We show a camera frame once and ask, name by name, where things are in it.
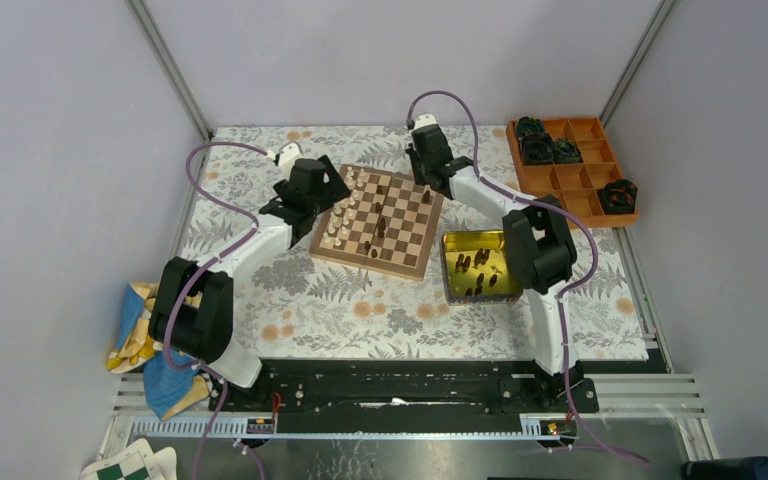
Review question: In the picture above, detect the yellow tin box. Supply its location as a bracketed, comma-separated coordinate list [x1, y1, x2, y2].
[440, 230, 524, 305]

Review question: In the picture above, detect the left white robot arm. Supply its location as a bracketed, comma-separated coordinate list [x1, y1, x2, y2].
[148, 155, 349, 411]

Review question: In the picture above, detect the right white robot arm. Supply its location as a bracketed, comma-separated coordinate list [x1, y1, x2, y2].
[406, 120, 577, 412]

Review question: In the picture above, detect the wooden chess board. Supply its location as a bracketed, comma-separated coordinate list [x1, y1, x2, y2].
[309, 165, 444, 281]

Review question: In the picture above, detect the green checkered paper board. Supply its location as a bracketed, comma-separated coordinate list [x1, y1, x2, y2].
[80, 439, 178, 480]

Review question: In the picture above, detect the black part in tray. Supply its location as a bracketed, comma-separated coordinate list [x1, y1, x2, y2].
[514, 116, 583, 166]

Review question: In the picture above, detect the orange compartment tray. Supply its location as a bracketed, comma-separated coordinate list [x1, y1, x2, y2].
[506, 117, 639, 228]

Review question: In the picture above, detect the black part on tray edge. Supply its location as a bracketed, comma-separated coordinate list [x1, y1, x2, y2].
[597, 179, 638, 215]

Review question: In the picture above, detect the blue yellow cloth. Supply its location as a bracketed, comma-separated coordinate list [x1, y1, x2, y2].
[106, 282, 212, 421]

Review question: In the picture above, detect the black cylinder object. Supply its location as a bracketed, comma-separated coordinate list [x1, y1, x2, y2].
[680, 456, 768, 480]

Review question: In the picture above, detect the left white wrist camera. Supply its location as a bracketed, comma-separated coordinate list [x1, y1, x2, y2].
[267, 141, 303, 178]

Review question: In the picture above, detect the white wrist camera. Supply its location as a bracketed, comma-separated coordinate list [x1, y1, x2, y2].
[267, 141, 303, 178]
[411, 113, 438, 131]

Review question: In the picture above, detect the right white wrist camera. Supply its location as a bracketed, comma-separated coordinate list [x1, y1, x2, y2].
[411, 113, 438, 131]

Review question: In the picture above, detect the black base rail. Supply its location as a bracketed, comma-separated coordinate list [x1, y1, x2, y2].
[209, 359, 599, 435]

